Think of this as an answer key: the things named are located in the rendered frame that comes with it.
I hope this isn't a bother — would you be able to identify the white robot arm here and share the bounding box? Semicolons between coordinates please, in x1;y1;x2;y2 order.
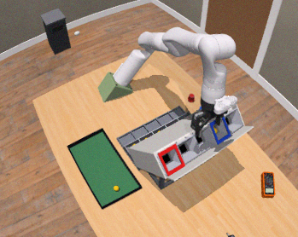
113;27;237;114

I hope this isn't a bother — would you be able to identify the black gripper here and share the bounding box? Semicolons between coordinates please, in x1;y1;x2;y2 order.
190;97;228;138

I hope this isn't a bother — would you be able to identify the red rectangular frame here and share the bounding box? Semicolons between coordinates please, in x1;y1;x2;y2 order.
158;144;185;176

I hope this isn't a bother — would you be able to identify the orange digital multimeter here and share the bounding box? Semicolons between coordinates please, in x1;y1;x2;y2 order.
261;171;275;198

